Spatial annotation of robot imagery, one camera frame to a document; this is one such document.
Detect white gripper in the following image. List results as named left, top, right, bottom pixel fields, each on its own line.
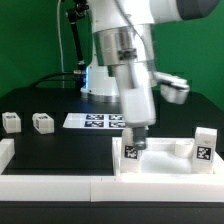
left=114, top=61, right=190, bottom=150

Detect white square table top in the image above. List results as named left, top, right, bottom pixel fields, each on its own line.
left=112, top=137, right=224, bottom=177

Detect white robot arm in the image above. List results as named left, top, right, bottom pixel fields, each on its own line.
left=84, top=0, right=221, bottom=150

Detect white marker tag plate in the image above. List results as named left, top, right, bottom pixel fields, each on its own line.
left=63, top=113, right=125, bottom=130

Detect white U-shaped obstacle fence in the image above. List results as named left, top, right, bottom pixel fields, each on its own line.
left=0, top=139, right=224, bottom=202

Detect black cables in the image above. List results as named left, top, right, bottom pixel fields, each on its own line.
left=29, top=70, right=84, bottom=89

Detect white cable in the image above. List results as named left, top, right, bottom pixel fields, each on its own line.
left=56, top=0, right=66, bottom=89

